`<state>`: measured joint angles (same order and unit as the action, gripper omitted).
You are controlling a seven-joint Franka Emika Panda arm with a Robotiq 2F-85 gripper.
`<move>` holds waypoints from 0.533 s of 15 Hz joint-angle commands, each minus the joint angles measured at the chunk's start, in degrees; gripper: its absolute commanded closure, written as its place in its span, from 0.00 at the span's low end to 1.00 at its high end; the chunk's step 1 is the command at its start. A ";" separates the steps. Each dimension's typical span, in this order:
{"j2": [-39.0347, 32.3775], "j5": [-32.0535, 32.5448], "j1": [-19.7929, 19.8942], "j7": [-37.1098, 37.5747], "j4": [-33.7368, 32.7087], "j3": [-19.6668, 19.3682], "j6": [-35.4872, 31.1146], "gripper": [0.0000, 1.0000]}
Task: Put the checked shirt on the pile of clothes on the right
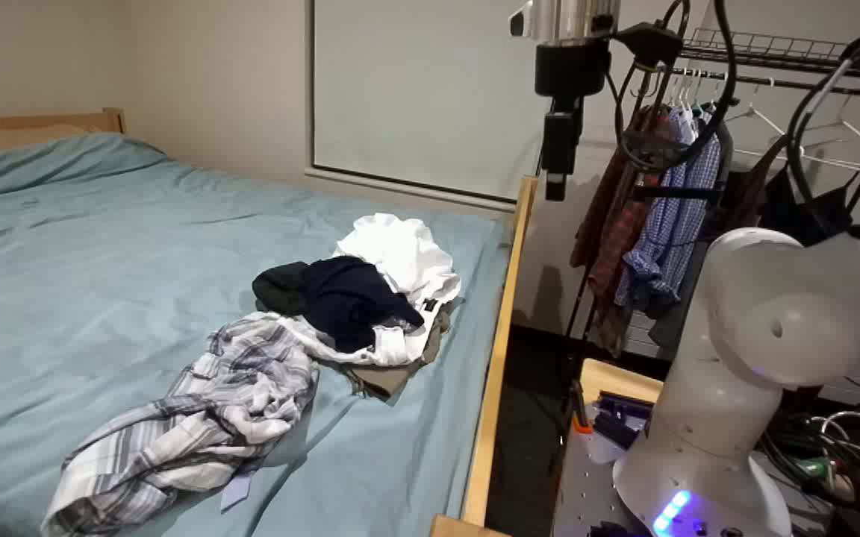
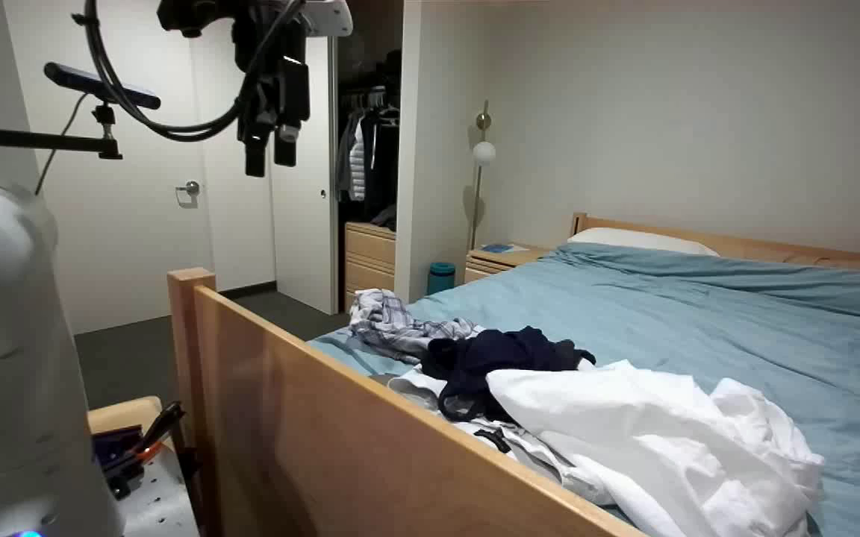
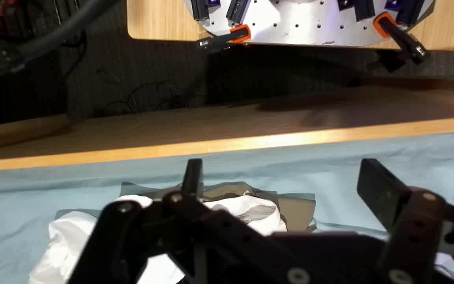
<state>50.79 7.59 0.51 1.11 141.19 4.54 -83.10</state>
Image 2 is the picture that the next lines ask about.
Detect black bar camera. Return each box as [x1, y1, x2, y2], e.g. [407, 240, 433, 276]
[41, 60, 165, 113]

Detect white room door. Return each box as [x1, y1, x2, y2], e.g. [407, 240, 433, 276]
[0, 0, 277, 337]

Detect wooden dresser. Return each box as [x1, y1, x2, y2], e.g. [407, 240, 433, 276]
[341, 219, 397, 303]

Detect wooden bed headboard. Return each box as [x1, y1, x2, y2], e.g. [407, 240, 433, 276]
[571, 209, 860, 282]

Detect grey perforated base plate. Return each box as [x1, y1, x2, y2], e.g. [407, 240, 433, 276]
[112, 450, 203, 537]

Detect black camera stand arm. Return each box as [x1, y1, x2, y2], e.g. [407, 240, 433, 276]
[0, 101, 125, 161]

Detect wooden nightstand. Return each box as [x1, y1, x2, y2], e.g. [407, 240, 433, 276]
[462, 243, 554, 288]

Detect dark navy garment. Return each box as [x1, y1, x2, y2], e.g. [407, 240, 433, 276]
[418, 325, 601, 425]

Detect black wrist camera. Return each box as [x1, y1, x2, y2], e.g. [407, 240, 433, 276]
[155, 0, 240, 42]

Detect white pillow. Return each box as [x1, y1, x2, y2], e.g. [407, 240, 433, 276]
[564, 225, 722, 260]

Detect hanging clothes in closet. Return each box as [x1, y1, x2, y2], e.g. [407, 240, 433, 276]
[339, 84, 401, 227]

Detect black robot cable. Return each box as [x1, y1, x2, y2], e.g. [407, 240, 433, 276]
[80, 0, 309, 143]

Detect wooden bed footboard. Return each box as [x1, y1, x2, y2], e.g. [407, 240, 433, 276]
[167, 267, 642, 537]

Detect floor lamp with white globe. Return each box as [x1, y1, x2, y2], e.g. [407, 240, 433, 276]
[467, 98, 501, 251]

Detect teal container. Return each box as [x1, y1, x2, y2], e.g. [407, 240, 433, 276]
[425, 260, 459, 298]

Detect white closet door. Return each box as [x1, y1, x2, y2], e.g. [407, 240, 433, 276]
[267, 33, 341, 321]

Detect metal door handle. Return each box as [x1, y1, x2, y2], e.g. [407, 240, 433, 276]
[174, 177, 203, 209]

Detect black handled tool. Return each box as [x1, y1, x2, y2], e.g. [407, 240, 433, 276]
[113, 400, 189, 482]

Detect white crumpled shirt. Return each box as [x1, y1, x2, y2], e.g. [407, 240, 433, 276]
[483, 358, 830, 537]

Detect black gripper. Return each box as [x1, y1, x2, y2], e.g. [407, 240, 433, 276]
[234, 19, 315, 180]

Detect checked shirt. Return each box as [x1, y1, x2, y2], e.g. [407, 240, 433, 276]
[343, 288, 483, 365]

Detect blue box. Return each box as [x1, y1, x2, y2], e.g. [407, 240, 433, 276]
[91, 425, 144, 471]

